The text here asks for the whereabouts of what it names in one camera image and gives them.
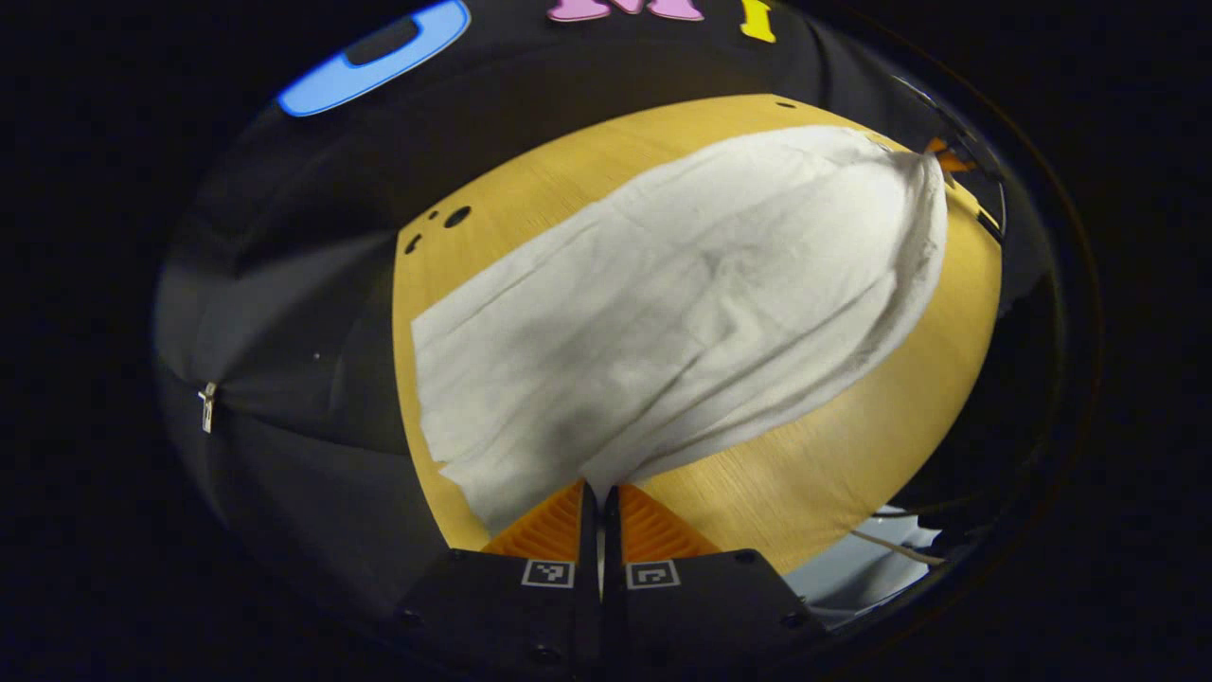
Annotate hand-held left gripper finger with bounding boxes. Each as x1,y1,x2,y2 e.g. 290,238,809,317
603,483,826,670
396,479,602,672

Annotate beige cable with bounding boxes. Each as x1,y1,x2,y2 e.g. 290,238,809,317
849,528,949,567

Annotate black backdrop cloth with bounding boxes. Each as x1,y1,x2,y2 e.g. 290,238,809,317
154,0,948,612

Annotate white jeans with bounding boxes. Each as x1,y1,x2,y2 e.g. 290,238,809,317
410,125,950,536

